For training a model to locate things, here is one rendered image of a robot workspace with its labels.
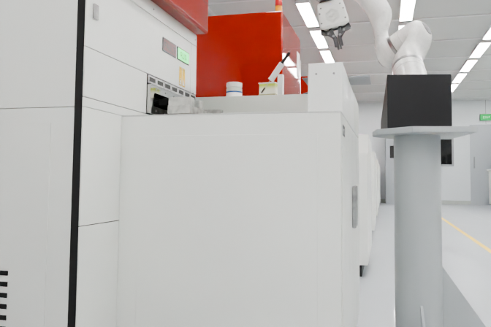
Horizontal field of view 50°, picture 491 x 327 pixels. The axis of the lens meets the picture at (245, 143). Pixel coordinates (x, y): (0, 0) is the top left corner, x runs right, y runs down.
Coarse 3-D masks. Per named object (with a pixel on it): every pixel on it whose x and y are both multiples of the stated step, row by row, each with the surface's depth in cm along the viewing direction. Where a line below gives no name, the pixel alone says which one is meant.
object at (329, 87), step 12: (312, 72) 145; (324, 72) 144; (336, 72) 143; (312, 84) 144; (324, 84) 143; (336, 84) 143; (348, 84) 164; (312, 96) 144; (324, 96) 143; (336, 96) 142; (348, 96) 164; (312, 108) 144; (324, 108) 143; (336, 108) 142; (348, 108) 163; (348, 120) 163
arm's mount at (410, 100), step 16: (400, 80) 184; (416, 80) 183; (432, 80) 183; (448, 80) 182; (384, 96) 189; (400, 96) 183; (416, 96) 183; (432, 96) 182; (448, 96) 182; (384, 112) 189; (400, 112) 183; (416, 112) 182; (432, 112) 182; (448, 112) 181
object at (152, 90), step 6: (150, 84) 168; (150, 90) 168; (156, 90) 172; (162, 90) 177; (150, 96) 168; (162, 96) 179; (168, 96) 182; (174, 96) 187; (180, 96) 193; (150, 102) 168; (150, 108) 168; (156, 108) 173; (150, 114) 171; (156, 114) 172; (162, 114) 177; (168, 114) 182
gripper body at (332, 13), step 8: (328, 0) 183; (336, 0) 182; (320, 8) 183; (328, 8) 182; (336, 8) 182; (344, 8) 181; (320, 16) 183; (328, 16) 182; (336, 16) 181; (344, 16) 181; (320, 24) 183; (328, 24) 182; (336, 24) 181; (344, 24) 181
